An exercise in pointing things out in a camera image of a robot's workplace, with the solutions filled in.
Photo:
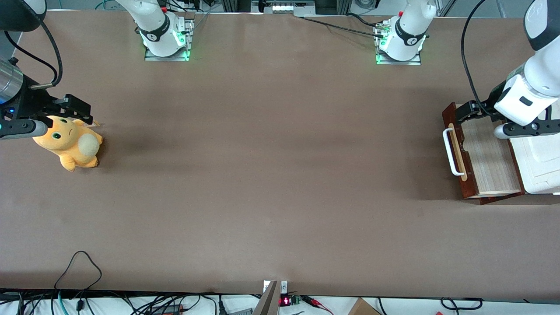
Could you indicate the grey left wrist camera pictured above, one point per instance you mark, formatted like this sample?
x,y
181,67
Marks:
x,y
525,129

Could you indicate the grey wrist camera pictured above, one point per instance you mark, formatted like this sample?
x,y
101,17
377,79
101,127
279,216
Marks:
x,y
22,128
525,129

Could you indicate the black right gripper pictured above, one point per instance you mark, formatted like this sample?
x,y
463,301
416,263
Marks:
x,y
31,101

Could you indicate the small metal bracket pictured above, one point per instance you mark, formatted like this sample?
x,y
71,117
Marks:
x,y
284,286

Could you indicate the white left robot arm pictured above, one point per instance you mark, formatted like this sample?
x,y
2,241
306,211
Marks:
x,y
520,100

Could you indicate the brown wooden drawer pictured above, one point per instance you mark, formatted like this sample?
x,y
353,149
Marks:
x,y
490,162

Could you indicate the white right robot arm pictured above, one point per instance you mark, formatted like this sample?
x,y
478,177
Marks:
x,y
157,26

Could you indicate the orange plush toy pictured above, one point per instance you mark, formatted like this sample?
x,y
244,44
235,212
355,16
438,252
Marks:
x,y
74,146

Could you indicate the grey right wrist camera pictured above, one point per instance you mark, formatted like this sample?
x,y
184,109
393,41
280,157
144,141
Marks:
x,y
22,128

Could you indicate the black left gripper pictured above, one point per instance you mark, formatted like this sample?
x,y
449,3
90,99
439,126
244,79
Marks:
x,y
488,110

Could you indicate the red digit display module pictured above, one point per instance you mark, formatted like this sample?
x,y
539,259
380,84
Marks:
x,y
285,301

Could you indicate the white power strip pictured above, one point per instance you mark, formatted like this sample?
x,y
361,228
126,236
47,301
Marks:
x,y
288,7

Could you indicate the black power adapter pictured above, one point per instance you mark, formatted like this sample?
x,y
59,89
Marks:
x,y
168,309

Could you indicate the wooden board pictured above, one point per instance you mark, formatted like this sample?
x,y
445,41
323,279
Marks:
x,y
267,302

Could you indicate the white and brown drawer cabinet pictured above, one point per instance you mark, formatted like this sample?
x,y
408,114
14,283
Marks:
x,y
542,166

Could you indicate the red black clip leads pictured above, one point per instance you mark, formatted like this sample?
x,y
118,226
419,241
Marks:
x,y
317,302

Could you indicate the brown cardboard box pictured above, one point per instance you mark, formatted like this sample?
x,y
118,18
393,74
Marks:
x,y
363,308

